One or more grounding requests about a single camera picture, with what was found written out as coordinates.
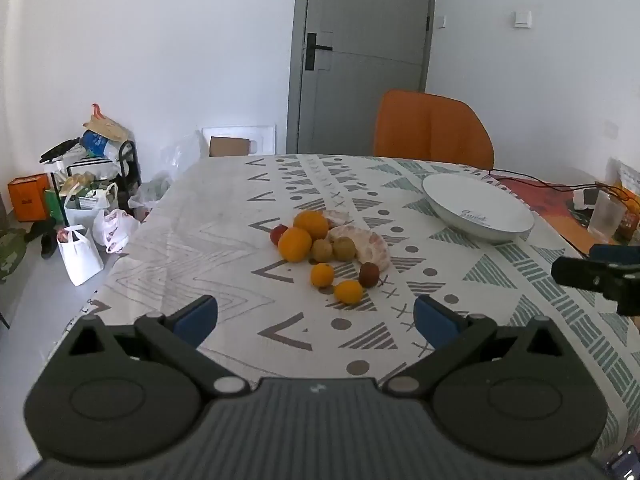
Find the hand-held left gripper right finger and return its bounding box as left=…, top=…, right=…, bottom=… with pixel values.
left=382, top=295, right=583, bottom=401

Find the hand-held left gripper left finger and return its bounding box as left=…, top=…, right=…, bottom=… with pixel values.
left=47, top=295, right=251, bottom=401

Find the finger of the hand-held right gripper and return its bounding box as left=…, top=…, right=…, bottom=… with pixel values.
left=551, top=255, right=608, bottom=292

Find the dark red round fruit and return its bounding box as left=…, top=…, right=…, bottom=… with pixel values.
left=358, top=262, right=381, bottom=289

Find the small orange tangerine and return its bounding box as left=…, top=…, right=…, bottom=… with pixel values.
left=334, top=280, right=364, bottom=305
left=310, top=263, right=335, bottom=288

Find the large peeled pomelo piece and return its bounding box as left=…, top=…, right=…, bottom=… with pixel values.
left=327, top=225, right=391, bottom=274

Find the white plate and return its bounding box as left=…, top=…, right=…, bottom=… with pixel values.
left=421, top=173, right=536, bottom=243

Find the large orange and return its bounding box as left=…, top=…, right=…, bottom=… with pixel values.
left=293, top=210, right=330, bottom=240
left=278, top=227, right=313, bottom=264

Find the translucent plastic cup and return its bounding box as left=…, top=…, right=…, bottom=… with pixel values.
left=587, top=191, right=623, bottom=239

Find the orange-red table mat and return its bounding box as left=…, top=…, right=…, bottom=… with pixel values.
left=492, top=176, right=618, bottom=256

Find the white power adapter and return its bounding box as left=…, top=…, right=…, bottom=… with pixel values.
left=571, top=188, right=600, bottom=210

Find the white red-printed plastic bag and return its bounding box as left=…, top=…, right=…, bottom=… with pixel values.
left=92, top=208, right=140, bottom=254

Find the white tote bag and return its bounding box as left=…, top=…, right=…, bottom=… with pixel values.
left=56, top=225, right=105, bottom=287

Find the white bag with green items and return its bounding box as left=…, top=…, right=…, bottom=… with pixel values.
left=59, top=172, right=120, bottom=228

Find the clear plastic bag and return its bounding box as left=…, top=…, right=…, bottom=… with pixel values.
left=127, top=132, right=202, bottom=211

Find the black shoe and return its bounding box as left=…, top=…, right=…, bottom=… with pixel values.
left=24, top=217, right=60, bottom=260

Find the black metal rack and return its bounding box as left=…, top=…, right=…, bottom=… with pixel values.
left=116, top=140, right=143, bottom=192

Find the cardboard box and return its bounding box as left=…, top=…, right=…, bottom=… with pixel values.
left=209, top=136, right=250, bottom=158

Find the orange chair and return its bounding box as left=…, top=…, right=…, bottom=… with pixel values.
left=374, top=89, right=495, bottom=171

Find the white foam board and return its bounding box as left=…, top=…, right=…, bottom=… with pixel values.
left=201, top=123, right=277, bottom=158

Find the camouflage cloth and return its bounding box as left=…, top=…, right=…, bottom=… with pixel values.
left=0, top=227, right=28, bottom=285

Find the blue and white bag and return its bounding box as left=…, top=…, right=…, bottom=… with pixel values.
left=80, top=130, right=121, bottom=163

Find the orange box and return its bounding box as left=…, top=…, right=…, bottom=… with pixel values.
left=7, top=173, right=52, bottom=222

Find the brown paper bag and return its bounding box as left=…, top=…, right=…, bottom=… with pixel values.
left=82, top=103, right=130, bottom=143

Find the grey door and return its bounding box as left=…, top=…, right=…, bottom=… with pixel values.
left=286, top=0, right=439, bottom=157

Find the black cable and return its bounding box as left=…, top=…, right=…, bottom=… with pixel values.
left=487, top=169, right=621, bottom=201

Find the black door handle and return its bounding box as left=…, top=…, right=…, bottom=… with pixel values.
left=305, top=33, right=333, bottom=71

